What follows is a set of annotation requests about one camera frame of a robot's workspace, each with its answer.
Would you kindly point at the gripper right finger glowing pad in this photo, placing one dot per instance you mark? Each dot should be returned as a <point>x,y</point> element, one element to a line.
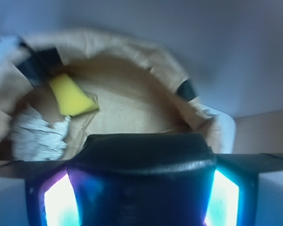
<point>247,190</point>

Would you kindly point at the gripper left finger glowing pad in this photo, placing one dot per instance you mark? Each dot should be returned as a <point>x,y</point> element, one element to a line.
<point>36,193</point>

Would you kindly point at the black box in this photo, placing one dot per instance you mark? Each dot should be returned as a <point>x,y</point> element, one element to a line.
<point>143,179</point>

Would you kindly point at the white plastic bin lid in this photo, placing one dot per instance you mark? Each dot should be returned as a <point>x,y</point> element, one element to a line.
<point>224,131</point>

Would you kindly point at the crumpled white paper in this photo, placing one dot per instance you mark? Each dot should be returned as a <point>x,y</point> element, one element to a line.
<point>34,139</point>

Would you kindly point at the yellow sponge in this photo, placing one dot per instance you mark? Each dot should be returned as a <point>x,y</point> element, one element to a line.
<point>71,99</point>

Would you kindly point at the brown paper bag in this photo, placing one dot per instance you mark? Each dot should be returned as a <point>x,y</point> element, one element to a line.
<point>135,84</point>

